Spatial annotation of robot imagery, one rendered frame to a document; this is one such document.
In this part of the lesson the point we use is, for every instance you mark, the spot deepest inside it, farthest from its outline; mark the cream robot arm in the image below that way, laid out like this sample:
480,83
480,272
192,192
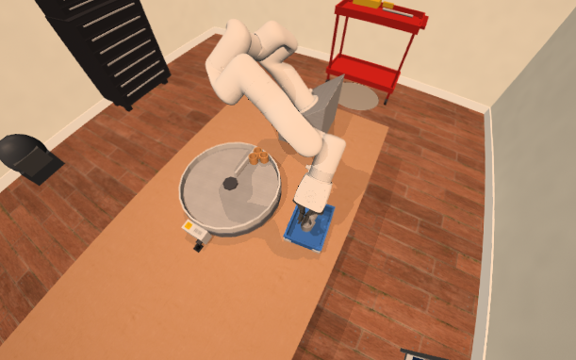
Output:
243,76

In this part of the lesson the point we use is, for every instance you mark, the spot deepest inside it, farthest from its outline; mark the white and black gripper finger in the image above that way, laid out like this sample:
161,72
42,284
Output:
309,213
301,210

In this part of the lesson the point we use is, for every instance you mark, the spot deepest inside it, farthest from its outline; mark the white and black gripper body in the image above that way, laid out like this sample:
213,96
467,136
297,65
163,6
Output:
313,193

